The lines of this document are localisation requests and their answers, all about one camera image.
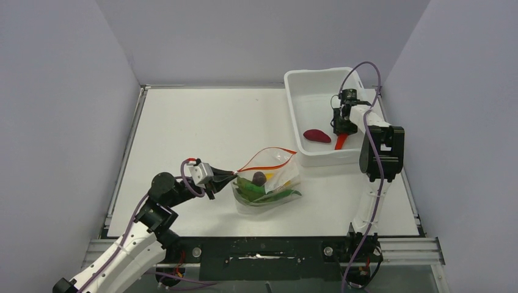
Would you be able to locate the orange carrot toy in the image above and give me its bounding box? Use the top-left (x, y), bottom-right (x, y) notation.
top-left (334, 133), bottom-right (348, 150)

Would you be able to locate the purple sweet potato toy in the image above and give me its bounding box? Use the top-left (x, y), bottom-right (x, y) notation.
top-left (303, 129), bottom-right (332, 143)

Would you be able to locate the green leafy vegetable toy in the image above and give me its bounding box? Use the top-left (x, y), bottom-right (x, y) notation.
top-left (233, 176), bottom-right (266, 202)

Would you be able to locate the brown mushroom toy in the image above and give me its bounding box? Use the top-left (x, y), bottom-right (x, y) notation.
top-left (252, 171), bottom-right (268, 187)

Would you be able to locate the yellow corn toy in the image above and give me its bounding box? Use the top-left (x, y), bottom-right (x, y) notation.
top-left (264, 172), bottom-right (292, 190)

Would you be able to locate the clear orange zip bag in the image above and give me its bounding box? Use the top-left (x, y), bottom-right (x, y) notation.
top-left (231, 146), bottom-right (303, 215)

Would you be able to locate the green chili pepper toy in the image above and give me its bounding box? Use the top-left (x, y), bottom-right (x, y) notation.
top-left (252, 189), bottom-right (302, 204)

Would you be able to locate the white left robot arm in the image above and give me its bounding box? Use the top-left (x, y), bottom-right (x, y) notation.
top-left (52, 159), bottom-right (237, 292)

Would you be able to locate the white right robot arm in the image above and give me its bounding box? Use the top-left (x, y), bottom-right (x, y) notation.
top-left (330, 89), bottom-right (405, 235)

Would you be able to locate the white plastic bin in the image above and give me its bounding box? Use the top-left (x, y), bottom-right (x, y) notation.
top-left (284, 67), bottom-right (375, 167)

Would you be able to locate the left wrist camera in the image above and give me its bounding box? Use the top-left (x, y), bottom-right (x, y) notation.
top-left (188, 162), bottom-right (214, 187)

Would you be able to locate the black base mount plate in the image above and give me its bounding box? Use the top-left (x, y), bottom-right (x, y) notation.
top-left (158, 234), bottom-right (384, 284)

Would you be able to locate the aluminium table frame rail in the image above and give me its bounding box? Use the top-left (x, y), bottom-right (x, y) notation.
top-left (81, 236), bottom-right (446, 280)

